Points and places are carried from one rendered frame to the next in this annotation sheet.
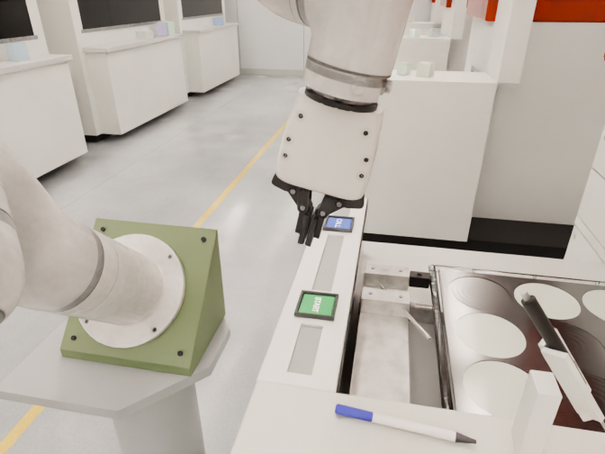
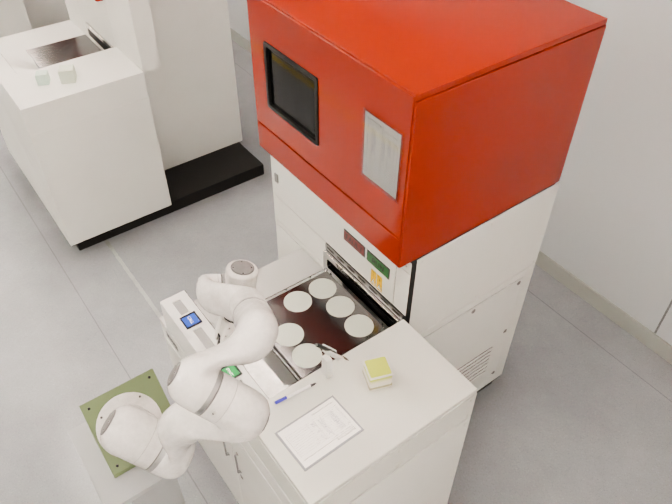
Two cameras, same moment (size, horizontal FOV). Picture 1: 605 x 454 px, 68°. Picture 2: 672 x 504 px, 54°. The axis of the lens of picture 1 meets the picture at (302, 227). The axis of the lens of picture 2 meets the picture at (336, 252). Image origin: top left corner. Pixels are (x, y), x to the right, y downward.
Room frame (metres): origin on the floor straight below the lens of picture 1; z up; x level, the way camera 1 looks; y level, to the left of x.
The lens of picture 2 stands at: (-0.53, 0.66, 2.64)
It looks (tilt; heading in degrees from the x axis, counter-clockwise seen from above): 44 degrees down; 312
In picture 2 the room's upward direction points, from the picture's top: 1 degrees clockwise
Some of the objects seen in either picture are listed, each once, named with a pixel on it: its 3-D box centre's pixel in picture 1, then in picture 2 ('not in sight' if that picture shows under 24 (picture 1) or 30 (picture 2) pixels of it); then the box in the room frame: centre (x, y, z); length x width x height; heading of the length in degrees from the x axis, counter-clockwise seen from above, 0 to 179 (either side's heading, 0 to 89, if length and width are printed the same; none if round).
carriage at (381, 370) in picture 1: (382, 346); (252, 366); (0.54, -0.12, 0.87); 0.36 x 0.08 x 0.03; 169
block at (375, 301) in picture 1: (384, 301); not in sight; (0.62, -0.14, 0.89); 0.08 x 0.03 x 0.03; 79
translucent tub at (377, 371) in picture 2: not in sight; (377, 373); (0.17, -0.31, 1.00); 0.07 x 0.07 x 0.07; 59
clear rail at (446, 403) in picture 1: (438, 330); (270, 345); (0.55, -0.21, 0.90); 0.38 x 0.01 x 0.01; 169
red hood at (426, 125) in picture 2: not in sight; (411, 90); (0.60, -0.95, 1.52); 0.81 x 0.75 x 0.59; 169
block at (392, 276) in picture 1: (386, 276); not in sight; (0.70, -0.15, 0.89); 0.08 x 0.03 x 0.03; 79
